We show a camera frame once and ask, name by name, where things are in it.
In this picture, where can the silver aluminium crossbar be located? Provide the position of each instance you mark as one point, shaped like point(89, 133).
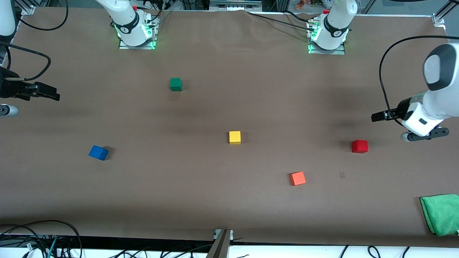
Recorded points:
point(235, 5)

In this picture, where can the red wooden block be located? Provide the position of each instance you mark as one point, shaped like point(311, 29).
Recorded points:
point(359, 146)

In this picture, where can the orange wooden block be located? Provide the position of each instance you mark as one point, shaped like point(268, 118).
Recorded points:
point(297, 178)

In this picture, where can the brown paper table cover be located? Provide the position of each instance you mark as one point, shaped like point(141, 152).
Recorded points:
point(229, 89)

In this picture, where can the green wooden block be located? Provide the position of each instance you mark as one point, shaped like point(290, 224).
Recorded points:
point(175, 84)

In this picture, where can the blue wooden block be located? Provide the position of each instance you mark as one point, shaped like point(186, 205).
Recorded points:
point(97, 152)

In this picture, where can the green folded cloth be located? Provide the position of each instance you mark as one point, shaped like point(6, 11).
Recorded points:
point(443, 215)

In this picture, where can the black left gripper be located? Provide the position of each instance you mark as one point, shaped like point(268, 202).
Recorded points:
point(402, 107)

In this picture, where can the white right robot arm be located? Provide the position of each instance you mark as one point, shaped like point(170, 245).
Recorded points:
point(125, 18)

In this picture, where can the metal corner bracket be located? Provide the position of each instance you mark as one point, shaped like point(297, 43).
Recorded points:
point(439, 19)
point(28, 10)

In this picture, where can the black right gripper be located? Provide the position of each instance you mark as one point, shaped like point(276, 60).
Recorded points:
point(8, 88)

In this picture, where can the yellow wooden block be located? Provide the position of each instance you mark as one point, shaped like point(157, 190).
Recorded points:
point(235, 137)

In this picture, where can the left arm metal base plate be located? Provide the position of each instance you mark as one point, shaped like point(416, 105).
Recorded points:
point(340, 52)

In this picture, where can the aluminium profile post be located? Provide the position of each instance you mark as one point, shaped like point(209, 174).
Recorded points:
point(219, 247)

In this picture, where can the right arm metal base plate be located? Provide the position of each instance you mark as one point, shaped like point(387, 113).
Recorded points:
point(123, 47)

